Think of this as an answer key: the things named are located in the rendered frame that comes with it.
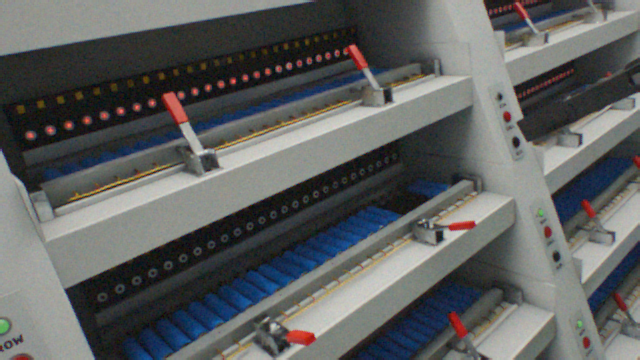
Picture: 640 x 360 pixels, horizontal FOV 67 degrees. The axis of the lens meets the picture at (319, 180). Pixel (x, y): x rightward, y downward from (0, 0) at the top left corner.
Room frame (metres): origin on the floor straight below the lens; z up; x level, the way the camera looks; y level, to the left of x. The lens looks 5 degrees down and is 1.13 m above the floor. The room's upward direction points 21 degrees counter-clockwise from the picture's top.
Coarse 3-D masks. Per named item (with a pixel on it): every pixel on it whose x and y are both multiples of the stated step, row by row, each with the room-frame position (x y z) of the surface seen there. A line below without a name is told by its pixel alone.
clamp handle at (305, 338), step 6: (270, 324) 0.48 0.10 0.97; (270, 330) 0.49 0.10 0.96; (276, 330) 0.49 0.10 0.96; (282, 330) 0.48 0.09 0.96; (288, 330) 0.47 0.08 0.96; (294, 330) 0.46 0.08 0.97; (300, 330) 0.45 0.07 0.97; (276, 336) 0.48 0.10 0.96; (282, 336) 0.47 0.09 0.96; (288, 336) 0.45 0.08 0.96; (294, 336) 0.44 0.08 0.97; (300, 336) 0.44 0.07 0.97; (306, 336) 0.43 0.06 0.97; (312, 336) 0.43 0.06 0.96; (294, 342) 0.45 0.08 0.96; (300, 342) 0.44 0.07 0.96; (306, 342) 0.43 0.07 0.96; (312, 342) 0.43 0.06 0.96
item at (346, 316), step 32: (416, 160) 0.87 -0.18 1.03; (448, 160) 0.81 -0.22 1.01; (352, 192) 0.78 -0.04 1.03; (480, 192) 0.76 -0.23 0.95; (512, 192) 0.73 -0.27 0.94; (288, 224) 0.70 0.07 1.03; (448, 224) 0.69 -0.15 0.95; (480, 224) 0.68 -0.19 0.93; (512, 224) 0.74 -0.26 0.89; (224, 256) 0.64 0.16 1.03; (416, 256) 0.62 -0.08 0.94; (448, 256) 0.64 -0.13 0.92; (160, 288) 0.59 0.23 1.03; (352, 288) 0.57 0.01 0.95; (384, 288) 0.56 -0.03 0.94; (416, 288) 0.60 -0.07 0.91; (96, 320) 0.54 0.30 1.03; (288, 320) 0.53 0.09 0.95; (320, 320) 0.52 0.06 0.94; (352, 320) 0.53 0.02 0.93; (384, 320) 0.57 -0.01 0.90; (96, 352) 0.54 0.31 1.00; (256, 352) 0.49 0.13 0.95; (288, 352) 0.48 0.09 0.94; (320, 352) 0.50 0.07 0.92
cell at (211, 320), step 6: (192, 306) 0.56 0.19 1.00; (198, 306) 0.56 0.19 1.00; (204, 306) 0.56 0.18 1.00; (192, 312) 0.56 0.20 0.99; (198, 312) 0.55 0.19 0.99; (204, 312) 0.54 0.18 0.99; (210, 312) 0.54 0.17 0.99; (198, 318) 0.54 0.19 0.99; (204, 318) 0.54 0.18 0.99; (210, 318) 0.53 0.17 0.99; (216, 318) 0.53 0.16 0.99; (204, 324) 0.53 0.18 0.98; (210, 324) 0.52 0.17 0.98; (216, 324) 0.52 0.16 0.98; (210, 330) 0.52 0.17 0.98
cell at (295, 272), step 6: (276, 258) 0.64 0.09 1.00; (270, 264) 0.64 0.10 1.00; (276, 264) 0.63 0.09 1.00; (282, 264) 0.62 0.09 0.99; (288, 264) 0.62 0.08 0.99; (282, 270) 0.62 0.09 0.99; (288, 270) 0.61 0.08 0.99; (294, 270) 0.60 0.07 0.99; (300, 270) 0.60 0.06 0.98; (294, 276) 0.60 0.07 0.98; (300, 276) 0.59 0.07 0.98
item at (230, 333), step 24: (456, 192) 0.73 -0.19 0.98; (408, 216) 0.68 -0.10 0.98; (432, 216) 0.70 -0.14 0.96; (384, 240) 0.64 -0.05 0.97; (408, 240) 0.64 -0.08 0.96; (336, 264) 0.59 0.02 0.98; (360, 264) 0.60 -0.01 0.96; (288, 288) 0.55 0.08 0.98; (312, 288) 0.56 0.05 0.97; (336, 288) 0.56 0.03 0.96; (264, 312) 0.52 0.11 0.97; (216, 336) 0.49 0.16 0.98; (240, 336) 0.50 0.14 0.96
